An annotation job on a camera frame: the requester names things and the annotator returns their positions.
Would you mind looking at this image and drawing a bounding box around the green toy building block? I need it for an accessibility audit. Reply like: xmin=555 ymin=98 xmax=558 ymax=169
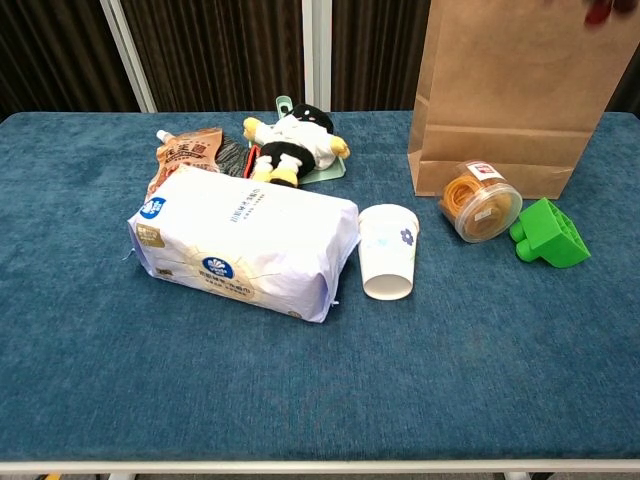
xmin=508 ymin=197 xmax=593 ymax=272

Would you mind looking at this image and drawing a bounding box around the brown paper shopping bag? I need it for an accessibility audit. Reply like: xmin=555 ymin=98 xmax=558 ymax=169
xmin=406 ymin=0 xmax=636 ymax=201

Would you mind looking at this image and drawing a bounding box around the mint green dustpan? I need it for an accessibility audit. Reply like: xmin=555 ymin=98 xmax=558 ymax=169
xmin=274 ymin=95 xmax=348 ymax=186

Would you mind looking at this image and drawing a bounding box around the brown spouted sauce pouch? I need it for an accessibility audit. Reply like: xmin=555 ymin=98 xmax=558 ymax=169
xmin=144 ymin=127 xmax=225 ymax=202

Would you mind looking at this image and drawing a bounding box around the white frame post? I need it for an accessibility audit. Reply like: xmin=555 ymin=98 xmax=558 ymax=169
xmin=300 ymin=0 xmax=333 ymax=113
xmin=99 ymin=0 xmax=158 ymax=114

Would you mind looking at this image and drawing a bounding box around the blue table mat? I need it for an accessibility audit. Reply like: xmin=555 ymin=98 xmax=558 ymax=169
xmin=0 ymin=110 xmax=640 ymax=462

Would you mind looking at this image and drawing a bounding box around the dark pleated curtain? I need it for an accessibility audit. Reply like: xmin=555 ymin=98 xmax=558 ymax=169
xmin=121 ymin=0 xmax=307 ymax=114
xmin=606 ymin=69 xmax=640 ymax=117
xmin=331 ymin=0 xmax=431 ymax=113
xmin=0 ymin=0 xmax=142 ymax=122

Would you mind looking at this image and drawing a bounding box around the black white plush doll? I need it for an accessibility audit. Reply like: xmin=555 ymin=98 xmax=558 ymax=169
xmin=242 ymin=103 xmax=351 ymax=189

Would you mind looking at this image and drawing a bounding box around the white lavender tissue pack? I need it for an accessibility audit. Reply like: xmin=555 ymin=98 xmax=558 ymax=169
xmin=122 ymin=164 xmax=363 ymax=325

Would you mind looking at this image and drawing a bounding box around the white paper cup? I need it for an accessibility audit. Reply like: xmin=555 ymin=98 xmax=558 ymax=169
xmin=357 ymin=203 xmax=421 ymax=303

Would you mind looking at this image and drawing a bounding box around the dark red grape bunch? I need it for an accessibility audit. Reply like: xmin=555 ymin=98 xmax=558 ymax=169
xmin=583 ymin=0 xmax=625 ymax=27

